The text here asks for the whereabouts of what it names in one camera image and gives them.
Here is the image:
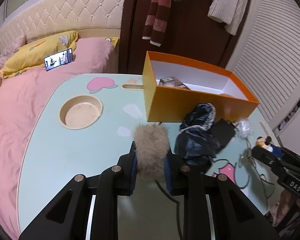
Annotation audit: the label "person's right hand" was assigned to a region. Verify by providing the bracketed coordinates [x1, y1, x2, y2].
[274, 190, 300, 226]

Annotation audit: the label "black pouch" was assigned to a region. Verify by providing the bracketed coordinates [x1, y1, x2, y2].
[209, 119, 235, 154]

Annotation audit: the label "white knit sweater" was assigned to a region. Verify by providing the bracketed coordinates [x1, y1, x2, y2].
[207, 0, 248, 36]

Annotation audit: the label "clear plastic wrapper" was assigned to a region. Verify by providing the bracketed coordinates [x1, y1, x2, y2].
[235, 119, 253, 139]

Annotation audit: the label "white louvred closet door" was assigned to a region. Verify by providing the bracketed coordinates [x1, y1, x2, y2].
[226, 0, 300, 129]

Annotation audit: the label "pink duvet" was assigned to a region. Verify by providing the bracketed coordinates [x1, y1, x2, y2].
[0, 37, 115, 239]

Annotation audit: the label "beige fur pompom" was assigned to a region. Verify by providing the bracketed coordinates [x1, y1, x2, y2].
[133, 124, 170, 180]

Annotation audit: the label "pink floral blanket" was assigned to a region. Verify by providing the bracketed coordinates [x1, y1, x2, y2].
[0, 34, 26, 86]

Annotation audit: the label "orange cardboard box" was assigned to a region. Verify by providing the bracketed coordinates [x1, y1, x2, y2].
[142, 51, 259, 122]

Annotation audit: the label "smartphone on bed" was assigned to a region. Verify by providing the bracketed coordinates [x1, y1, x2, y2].
[44, 48, 74, 71]

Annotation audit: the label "black lace-trimmed cloth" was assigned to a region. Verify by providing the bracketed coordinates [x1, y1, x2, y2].
[174, 103, 218, 173]

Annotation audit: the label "maroon pink striped scarf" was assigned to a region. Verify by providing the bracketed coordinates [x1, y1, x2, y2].
[142, 0, 172, 47]

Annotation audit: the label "cartoon mouse figurine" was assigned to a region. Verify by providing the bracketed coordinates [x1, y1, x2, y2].
[256, 136, 283, 158]

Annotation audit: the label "cream tufted headboard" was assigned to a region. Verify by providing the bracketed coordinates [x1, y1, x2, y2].
[0, 0, 124, 54]

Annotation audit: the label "yellow pillow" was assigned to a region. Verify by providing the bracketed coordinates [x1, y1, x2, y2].
[0, 30, 119, 79]

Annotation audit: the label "dark brown wooden door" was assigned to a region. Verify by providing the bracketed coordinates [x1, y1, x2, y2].
[119, 0, 247, 74]

